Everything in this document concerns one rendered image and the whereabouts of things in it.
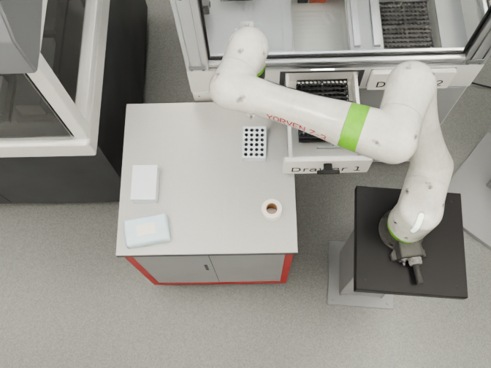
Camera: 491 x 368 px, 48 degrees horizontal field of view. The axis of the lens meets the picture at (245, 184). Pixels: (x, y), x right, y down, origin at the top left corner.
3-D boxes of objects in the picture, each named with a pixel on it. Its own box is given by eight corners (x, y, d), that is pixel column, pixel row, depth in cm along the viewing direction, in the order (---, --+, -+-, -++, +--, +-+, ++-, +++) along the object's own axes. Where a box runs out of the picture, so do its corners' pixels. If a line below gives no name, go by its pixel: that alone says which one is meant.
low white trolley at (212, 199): (287, 288, 257) (297, 252, 186) (155, 290, 259) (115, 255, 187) (283, 172, 277) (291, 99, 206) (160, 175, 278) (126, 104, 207)
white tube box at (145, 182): (158, 204, 193) (155, 198, 188) (133, 204, 193) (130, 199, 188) (159, 170, 197) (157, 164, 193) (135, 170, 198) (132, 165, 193)
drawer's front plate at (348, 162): (367, 172, 189) (372, 160, 179) (282, 174, 190) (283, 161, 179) (366, 167, 189) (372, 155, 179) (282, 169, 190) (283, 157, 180)
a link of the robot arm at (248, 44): (275, 24, 142) (235, 12, 143) (258, 63, 138) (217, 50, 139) (274, 55, 155) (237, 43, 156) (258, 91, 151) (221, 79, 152)
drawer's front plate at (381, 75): (446, 87, 199) (457, 71, 189) (366, 90, 200) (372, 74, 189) (446, 84, 200) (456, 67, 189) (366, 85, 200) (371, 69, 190)
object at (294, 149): (362, 166, 188) (365, 158, 182) (287, 167, 189) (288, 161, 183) (353, 64, 202) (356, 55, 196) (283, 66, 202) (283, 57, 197)
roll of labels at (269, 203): (284, 217, 190) (285, 214, 186) (265, 224, 190) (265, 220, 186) (277, 199, 193) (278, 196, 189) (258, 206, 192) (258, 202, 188)
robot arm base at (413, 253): (435, 282, 177) (442, 279, 172) (391, 288, 176) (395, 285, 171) (417, 207, 187) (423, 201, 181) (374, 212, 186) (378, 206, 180)
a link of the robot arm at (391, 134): (419, 135, 141) (431, 111, 130) (405, 178, 136) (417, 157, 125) (350, 114, 144) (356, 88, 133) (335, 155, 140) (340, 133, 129)
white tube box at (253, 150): (265, 162, 197) (265, 158, 194) (242, 161, 198) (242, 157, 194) (266, 131, 202) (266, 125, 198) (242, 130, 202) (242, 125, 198)
